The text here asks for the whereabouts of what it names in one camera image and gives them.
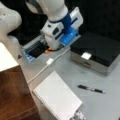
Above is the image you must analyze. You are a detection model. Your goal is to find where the white spiral notebook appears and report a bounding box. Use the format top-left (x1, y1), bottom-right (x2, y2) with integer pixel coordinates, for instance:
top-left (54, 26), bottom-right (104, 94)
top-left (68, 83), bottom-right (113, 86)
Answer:
top-left (33, 71), bottom-right (82, 120)

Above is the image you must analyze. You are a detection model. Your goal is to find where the metal binder clip stand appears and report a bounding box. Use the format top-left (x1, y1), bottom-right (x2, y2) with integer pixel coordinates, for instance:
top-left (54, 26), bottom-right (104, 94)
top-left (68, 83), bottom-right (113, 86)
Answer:
top-left (71, 110), bottom-right (87, 120)

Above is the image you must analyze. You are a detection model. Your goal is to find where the black and silver drawer box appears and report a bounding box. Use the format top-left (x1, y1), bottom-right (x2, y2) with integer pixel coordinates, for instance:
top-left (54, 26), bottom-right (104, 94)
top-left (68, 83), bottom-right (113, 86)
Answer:
top-left (70, 32), bottom-right (120, 75)

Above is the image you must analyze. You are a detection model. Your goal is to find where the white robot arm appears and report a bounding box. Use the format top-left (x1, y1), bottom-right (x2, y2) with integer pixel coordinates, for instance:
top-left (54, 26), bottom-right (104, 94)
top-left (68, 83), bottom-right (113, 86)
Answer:
top-left (0, 0), bottom-right (83, 72)

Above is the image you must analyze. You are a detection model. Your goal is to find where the black tray with blue edge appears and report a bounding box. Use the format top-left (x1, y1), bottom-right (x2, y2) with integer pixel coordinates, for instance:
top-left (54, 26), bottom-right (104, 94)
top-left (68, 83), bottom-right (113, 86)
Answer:
top-left (21, 35), bottom-right (64, 64)

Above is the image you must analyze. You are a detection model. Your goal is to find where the black pen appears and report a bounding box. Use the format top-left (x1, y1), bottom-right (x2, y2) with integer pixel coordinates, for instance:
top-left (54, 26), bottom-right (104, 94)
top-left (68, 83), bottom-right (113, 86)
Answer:
top-left (77, 85), bottom-right (105, 94)

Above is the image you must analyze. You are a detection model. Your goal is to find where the brown wooden shelf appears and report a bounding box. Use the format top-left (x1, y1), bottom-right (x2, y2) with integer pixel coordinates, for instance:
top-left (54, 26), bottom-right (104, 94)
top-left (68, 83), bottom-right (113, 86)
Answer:
top-left (0, 66), bottom-right (41, 120)

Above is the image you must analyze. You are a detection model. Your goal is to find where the white cable with connector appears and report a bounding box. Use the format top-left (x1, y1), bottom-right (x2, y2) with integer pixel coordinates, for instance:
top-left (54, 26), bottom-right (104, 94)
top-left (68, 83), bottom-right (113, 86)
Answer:
top-left (26, 46), bottom-right (72, 84)

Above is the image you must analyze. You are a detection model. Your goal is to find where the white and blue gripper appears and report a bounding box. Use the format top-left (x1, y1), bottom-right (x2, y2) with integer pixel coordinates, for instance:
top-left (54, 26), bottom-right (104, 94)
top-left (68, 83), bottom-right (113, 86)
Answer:
top-left (41, 7), bottom-right (83, 50)

